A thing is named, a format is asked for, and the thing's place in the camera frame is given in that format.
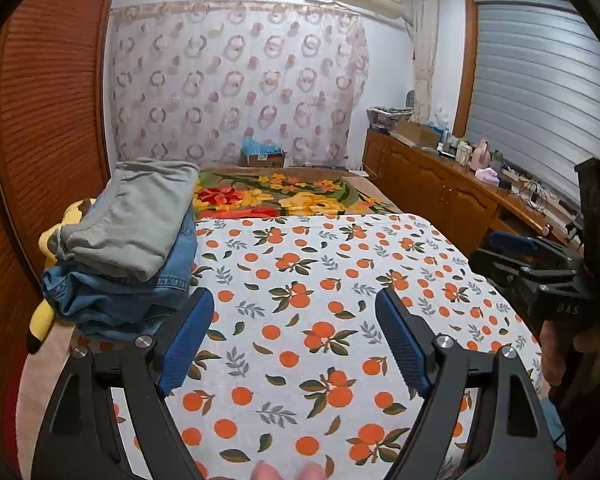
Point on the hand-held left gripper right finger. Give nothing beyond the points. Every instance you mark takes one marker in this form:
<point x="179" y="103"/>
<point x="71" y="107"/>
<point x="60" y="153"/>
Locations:
<point x="402" y="340"/>

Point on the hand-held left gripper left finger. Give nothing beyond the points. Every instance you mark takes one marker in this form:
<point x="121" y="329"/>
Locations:
<point x="185" y="340"/>

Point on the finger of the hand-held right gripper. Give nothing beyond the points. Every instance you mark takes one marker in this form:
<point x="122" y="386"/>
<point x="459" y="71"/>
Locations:
<point x="515" y="244"/>
<point x="495" y="262"/>

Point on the grey pants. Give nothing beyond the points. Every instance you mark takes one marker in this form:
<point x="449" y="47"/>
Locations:
<point x="130" y="220"/>

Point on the person's right hand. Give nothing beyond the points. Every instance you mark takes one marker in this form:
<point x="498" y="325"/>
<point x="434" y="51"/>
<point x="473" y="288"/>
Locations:
<point x="552" y="355"/>

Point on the person's left hand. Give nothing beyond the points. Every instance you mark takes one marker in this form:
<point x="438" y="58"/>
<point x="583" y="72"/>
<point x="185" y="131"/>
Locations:
<point x="266" y="472"/>

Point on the pink cloth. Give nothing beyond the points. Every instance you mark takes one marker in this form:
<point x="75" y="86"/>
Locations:
<point x="487" y="175"/>

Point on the blue jeans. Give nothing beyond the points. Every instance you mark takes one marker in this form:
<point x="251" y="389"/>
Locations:
<point x="105" y="300"/>

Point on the pink bottle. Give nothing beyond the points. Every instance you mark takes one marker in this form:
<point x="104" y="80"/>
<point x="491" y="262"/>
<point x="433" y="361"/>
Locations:
<point x="481" y="155"/>

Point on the wooden cabinet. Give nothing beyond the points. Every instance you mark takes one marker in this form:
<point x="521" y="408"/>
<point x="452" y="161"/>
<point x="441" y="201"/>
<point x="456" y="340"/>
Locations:
<point x="430" y="185"/>

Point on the orange print bed sheet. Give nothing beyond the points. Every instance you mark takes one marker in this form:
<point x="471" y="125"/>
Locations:
<point x="305" y="270"/>

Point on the flat cardboard box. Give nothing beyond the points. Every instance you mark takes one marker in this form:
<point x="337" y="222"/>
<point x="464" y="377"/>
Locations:
<point x="415" y="132"/>

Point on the grey window blind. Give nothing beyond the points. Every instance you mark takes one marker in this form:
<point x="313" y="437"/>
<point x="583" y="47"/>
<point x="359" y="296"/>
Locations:
<point x="540" y="85"/>

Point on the yellow plush toy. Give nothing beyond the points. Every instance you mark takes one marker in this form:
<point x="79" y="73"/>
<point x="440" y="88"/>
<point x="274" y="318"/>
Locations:
<point x="50" y="245"/>

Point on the floral blanket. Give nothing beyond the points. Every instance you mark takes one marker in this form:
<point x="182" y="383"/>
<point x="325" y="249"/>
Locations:
<point x="280" y="195"/>

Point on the woven basket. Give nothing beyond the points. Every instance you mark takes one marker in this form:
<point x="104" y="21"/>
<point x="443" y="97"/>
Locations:
<point x="387" y="117"/>

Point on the small cardboard box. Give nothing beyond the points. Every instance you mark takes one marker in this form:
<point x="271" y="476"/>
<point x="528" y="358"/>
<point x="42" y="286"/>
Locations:
<point x="265" y="161"/>

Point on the blue plastic bag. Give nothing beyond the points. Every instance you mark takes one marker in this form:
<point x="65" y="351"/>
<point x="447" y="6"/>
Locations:
<point x="257" y="146"/>

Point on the white wrapped pipe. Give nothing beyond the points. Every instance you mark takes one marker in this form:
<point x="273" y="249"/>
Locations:
<point x="425" y="50"/>

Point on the wooden louvered wardrobe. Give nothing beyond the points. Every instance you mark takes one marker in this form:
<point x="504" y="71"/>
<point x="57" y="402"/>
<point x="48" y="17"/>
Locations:
<point x="45" y="110"/>

